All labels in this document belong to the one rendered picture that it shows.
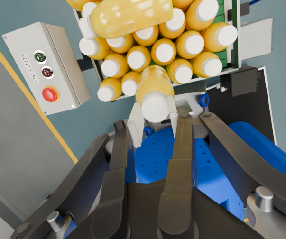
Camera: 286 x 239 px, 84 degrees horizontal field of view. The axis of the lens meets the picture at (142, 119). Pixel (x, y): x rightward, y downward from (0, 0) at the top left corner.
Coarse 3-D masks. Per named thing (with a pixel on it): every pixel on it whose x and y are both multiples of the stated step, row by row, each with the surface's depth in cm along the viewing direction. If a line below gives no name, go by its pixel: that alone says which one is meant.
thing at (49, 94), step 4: (48, 88) 38; (44, 92) 39; (48, 92) 39; (52, 92) 39; (44, 96) 39; (48, 96) 39; (52, 96) 39; (56, 96) 39; (48, 100) 40; (52, 100) 40
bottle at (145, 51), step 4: (132, 48) 40; (136, 48) 39; (140, 48) 39; (144, 48) 40; (128, 52) 40; (140, 52) 38; (144, 52) 39; (148, 52) 41; (144, 56) 39; (148, 56) 40; (144, 60) 39; (148, 60) 41; (128, 64) 41; (144, 64) 40; (148, 64) 42; (132, 68) 41; (140, 68) 41; (144, 68) 42
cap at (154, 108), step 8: (152, 96) 21; (160, 96) 21; (144, 104) 21; (152, 104) 21; (160, 104) 21; (144, 112) 22; (152, 112) 22; (160, 112) 22; (168, 112) 22; (152, 120) 22; (160, 120) 22
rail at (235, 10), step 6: (234, 0) 40; (234, 6) 41; (234, 12) 41; (234, 18) 42; (234, 24) 42; (240, 36) 42; (234, 42) 44; (240, 42) 42; (234, 48) 45; (240, 48) 43; (234, 54) 46; (240, 54) 44; (234, 60) 47; (240, 60) 44; (234, 66) 47; (240, 66) 45
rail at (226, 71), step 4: (228, 68) 48; (232, 68) 46; (236, 68) 45; (220, 72) 46; (224, 72) 46; (228, 72) 46; (196, 76) 49; (212, 76) 47; (192, 80) 48; (196, 80) 47; (172, 84) 48; (176, 84) 48; (120, 96) 51; (124, 96) 51; (128, 96) 51
